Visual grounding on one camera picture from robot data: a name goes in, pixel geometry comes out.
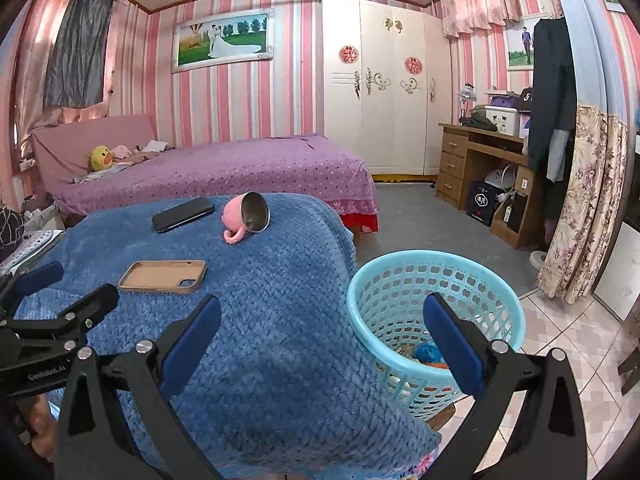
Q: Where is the black white patterned bag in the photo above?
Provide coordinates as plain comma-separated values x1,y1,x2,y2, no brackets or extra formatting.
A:
0,207,28,261

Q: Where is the dark clothes pile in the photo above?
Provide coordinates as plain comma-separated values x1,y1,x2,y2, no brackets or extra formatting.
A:
459,112,498,133

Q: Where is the white fan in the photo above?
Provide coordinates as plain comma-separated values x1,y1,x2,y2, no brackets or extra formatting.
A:
485,165,516,193

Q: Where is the blue fleece blanket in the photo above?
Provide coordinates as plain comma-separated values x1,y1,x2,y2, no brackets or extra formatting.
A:
10,192,443,476

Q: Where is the person's left hand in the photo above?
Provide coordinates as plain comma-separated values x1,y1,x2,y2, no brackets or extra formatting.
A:
30,395,58,461

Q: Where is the black smartphone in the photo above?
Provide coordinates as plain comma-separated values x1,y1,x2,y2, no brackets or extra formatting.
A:
151,196,216,234

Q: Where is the pink cup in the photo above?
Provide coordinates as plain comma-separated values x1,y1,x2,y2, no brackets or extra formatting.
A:
221,191,271,246

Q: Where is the light blue plastic basket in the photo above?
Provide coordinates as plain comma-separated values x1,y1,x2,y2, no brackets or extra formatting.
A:
346,250,527,423

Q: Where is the pink window curtain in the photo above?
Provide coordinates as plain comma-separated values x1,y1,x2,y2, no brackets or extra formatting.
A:
10,0,76,161

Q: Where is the framed portrait photo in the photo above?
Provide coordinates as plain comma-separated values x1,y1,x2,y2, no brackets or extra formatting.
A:
505,17,538,71

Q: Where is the wooden desk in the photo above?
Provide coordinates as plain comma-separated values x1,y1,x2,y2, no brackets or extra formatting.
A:
436,121,546,250

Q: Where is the cardboard box with bottle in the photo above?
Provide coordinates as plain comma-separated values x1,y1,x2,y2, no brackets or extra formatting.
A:
492,192,528,236

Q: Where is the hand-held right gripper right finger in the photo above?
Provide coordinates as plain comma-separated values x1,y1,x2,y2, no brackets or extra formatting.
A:
422,292,591,480

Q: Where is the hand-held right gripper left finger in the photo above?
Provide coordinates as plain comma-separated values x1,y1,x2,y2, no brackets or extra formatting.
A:
55,294,226,480

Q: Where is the grey window curtain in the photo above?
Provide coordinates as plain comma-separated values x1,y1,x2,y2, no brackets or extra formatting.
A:
42,0,116,111

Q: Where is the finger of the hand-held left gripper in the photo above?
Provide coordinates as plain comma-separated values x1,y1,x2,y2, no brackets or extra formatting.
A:
30,282,120,336
0,261,65,318

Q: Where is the red bed skirt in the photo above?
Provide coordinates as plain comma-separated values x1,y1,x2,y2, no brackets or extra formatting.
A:
340,212,378,233

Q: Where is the white wardrobe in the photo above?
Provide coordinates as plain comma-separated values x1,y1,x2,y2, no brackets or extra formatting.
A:
320,0,453,177

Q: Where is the framed wedding photo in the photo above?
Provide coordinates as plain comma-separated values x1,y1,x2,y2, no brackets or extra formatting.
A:
171,8,275,73

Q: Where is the brown phone case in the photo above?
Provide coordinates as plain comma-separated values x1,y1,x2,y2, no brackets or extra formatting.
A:
117,259,208,295

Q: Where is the desk lamp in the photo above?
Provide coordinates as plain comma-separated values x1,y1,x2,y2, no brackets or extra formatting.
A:
457,82,476,121

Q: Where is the white storage box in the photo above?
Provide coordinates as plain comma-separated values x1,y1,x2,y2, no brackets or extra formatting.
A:
482,105,523,136

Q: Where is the floral curtain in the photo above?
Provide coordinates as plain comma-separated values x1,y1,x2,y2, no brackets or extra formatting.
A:
536,0,631,305

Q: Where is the dark wooden stool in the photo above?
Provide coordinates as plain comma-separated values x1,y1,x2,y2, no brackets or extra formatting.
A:
617,320,640,381

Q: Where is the black paper bag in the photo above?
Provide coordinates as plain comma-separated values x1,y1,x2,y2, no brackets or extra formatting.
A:
466,180,503,226

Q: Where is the bed with purple cover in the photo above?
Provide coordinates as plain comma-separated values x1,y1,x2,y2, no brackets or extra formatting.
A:
50,132,378,221

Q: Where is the grey hanging shirt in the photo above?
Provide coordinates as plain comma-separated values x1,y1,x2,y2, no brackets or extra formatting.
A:
546,129,573,183

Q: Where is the white board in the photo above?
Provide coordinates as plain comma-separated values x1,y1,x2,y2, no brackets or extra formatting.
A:
592,220,640,321

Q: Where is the dotted white cloth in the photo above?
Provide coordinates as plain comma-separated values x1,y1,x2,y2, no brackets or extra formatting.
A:
0,230,66,276

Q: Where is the pink covered headboard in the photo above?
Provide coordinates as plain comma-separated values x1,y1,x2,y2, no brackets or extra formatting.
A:
30,113,158,196

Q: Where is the pink curtain valance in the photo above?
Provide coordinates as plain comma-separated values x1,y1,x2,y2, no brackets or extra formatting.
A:
439,0,563,38

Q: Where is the blue plastic bag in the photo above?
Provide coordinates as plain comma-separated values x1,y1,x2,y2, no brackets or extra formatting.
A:
412,340,446,363

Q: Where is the dark hanging coat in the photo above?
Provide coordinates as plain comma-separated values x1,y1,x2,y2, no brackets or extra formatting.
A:
527,17,578,171

